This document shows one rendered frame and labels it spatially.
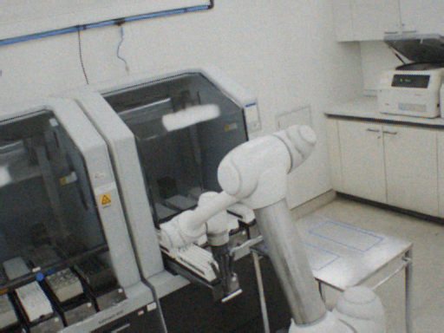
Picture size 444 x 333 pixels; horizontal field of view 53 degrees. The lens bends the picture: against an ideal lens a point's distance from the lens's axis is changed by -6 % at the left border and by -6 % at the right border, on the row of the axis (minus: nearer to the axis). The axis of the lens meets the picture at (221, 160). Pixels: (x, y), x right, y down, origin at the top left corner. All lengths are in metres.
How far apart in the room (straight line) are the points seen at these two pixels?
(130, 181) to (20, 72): 1.25
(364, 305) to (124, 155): 1.19
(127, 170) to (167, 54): 1.49
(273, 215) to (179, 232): 0.52
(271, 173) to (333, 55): 3.35
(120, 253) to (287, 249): 1.07
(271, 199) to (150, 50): 2.26
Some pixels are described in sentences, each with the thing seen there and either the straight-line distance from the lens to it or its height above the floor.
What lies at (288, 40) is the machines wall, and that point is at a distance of 4.12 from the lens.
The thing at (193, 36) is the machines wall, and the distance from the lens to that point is 3.54.
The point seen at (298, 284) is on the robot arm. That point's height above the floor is 1.12.
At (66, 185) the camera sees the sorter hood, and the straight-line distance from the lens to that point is 2.00.
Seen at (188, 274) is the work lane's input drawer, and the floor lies 0.80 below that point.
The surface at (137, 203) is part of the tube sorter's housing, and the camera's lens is 2.15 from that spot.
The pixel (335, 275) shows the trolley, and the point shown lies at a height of 0.82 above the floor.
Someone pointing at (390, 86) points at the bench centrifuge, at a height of 1.15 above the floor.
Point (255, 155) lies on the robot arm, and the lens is 1.24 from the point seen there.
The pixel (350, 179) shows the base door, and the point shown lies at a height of 0.24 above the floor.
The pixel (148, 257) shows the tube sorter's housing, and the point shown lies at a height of 0.84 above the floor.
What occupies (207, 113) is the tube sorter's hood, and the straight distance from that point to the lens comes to 2.30.
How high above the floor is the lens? 1.85
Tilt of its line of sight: 17 degrees down
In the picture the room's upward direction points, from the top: 10 degrees counter-clockwise
